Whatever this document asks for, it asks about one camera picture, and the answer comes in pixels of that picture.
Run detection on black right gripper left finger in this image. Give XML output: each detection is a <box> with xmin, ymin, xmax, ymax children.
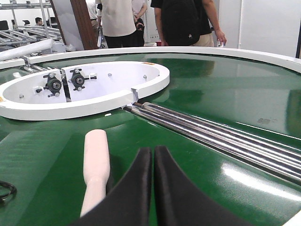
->
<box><xmin>73</xmin><ymin>147</ymin><xmax>152</xmax><ymax>226</ymax></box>

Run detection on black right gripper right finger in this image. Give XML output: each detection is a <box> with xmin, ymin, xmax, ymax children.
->
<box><xmin>154</xmin><ymin>145</ymin><xmax>250</xmax><ymax>226</ymax></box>

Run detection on beige hand brush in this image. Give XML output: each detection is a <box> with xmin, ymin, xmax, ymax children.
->
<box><xmin>80</xmin><ymin>129</ymin><xmax>110</xmax><ymax>217</ymax></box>

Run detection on black cable bundle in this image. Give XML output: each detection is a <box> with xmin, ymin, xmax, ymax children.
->
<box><xmin>0</xmin><ymin>180</ymin><xmax>17</xmax><ymax>206</ymax></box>

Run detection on chrome conveyor rollers right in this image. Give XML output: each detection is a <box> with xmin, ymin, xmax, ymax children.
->
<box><xmin>124</xmin><ymin>102</ymin><xmax>301</xmax><ymax>185</ymax></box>

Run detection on chrome conveyor rollers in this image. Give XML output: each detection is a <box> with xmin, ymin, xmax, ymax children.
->
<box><xmin>22</xmin><ymin>65</ymin><xmax>56</xmax><ymax>73</ymax></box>
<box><xmin>124</xmin><ymin>102</ymin><xmax>301</xmax><ymax>185</ymax></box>

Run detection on chrome conveyor rollers left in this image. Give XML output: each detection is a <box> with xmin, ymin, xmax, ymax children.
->
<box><xmin>22</xmin><ymin>65</ymin><xmax>56</xmax><ymax>73</ymax></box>

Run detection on white outer conveyor rim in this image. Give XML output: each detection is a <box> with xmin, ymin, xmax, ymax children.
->
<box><xmin>0</xmin><ymin>46</ymin><xmax>301</xmax><ymax>75</ymax></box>

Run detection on brown wooden door panel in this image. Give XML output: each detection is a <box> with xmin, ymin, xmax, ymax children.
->
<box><xmin>70</xmin><ymin>0</ymin><xmax>97</xmax><ymax>50</ymax></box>

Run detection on person in black shirt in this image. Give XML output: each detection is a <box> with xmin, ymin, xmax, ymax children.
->
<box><xmin>150</xmin><ymin>0</ymin><xmax>227</xmax><ymax>47</ymax></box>

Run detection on person in beige shirt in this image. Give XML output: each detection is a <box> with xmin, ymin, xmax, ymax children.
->
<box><xmin>95</xmin><ymin>0</ymin><xmax>136</xmax><ymax>48</ymax></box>

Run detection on person in background middle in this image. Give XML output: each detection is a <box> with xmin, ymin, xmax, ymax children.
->
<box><xmin>131</xmin><ymin>0</ymin><xmax>147</xmax><ymax>47</ymax></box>

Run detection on metal roller rack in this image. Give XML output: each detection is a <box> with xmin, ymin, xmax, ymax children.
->
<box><xmin>0</xmin><ymin>0</ymin><xmax>62</xmax><ymax>47</ymax></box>

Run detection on seated person far background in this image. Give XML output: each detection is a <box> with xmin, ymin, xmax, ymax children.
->
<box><xmin>35</xmin><ymin>17</ymin><xmax>43</xmax><ymax>26</ymax></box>

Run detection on white inner conveyor ring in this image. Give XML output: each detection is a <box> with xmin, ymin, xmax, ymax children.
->
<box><xmin>0</xmin><ymin>61</ymin><xmax>170</xmax><ymax>121</ymax></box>

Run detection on black bearing mount right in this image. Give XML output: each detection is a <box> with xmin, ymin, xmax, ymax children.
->
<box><xmin>68</xmin><ymin>68</ymin><xmax>97</xmax><ymax>91</ymax></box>

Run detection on black bearing mount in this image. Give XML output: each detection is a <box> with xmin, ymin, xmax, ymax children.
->
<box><xmin>68</xmin><ymin>68</ymin><xmax>97</xmax><ymax>91</ymax></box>
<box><xmin>34</xmin><ymin>73</ymin><xmax>62</xmax><ymax>97</ymax></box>

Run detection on black bearing mount left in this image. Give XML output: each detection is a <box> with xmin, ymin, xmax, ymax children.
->
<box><xmin>34</xmin><ymin>73</ymin><xmax>62</xmax><ymax>97</ymax></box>

